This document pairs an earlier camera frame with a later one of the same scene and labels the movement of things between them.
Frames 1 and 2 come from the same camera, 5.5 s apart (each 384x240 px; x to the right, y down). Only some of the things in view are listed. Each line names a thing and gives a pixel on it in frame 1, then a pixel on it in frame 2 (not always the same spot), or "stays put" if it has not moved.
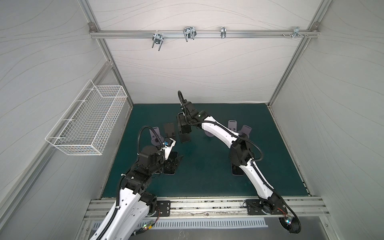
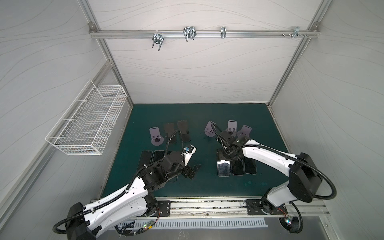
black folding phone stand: [169, 128] stays put
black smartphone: [236, 170] stays put
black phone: [180, 118] → [223, 168]
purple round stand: [232, 125] stays put
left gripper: [168, 166] → [186, 173]
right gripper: [184, 129] → [223, 144]
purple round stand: [154, 140] stays put
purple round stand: [208, 134] stays put
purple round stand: [245, 131] stays put
